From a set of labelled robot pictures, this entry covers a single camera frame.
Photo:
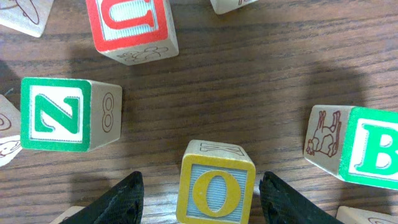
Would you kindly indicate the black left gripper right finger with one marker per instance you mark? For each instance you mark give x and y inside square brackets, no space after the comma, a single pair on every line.
[282,204]

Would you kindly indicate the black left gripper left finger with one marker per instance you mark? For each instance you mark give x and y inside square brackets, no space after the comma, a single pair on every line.
[122,204]

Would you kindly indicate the yellow O block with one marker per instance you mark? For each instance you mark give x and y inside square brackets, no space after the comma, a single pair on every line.
[216,183]

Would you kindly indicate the red V block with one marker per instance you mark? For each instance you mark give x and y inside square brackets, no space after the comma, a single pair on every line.
[66,214]

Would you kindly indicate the yellow block lower centre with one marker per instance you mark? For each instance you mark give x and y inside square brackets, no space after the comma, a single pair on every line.
[350,215]

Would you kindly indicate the green B block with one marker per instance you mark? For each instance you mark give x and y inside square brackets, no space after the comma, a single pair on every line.
[355,144]

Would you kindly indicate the green Z block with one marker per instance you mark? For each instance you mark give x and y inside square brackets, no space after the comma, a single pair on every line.
[69,115]

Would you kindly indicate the red E block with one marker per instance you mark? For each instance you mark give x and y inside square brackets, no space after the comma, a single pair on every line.
[10,131]

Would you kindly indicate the red U block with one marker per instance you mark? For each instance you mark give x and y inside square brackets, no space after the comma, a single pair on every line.
[133,31]

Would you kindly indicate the yellow block top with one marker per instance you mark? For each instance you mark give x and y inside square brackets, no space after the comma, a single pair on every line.
[224,6]

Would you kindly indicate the green J block top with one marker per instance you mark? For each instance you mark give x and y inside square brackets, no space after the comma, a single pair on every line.
[27,16]

